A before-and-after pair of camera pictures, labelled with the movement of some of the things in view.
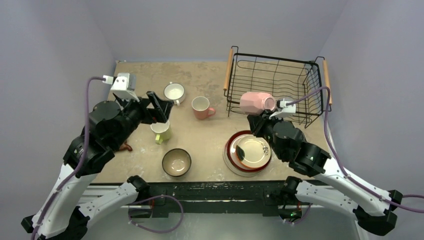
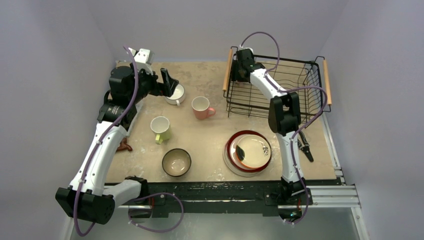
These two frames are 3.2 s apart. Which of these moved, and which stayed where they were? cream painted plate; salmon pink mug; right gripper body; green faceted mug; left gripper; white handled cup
Moved: left gripper; right gripper body
Stayed: white handled cup; salmon pink mug; green faceted mug; cream painted plate
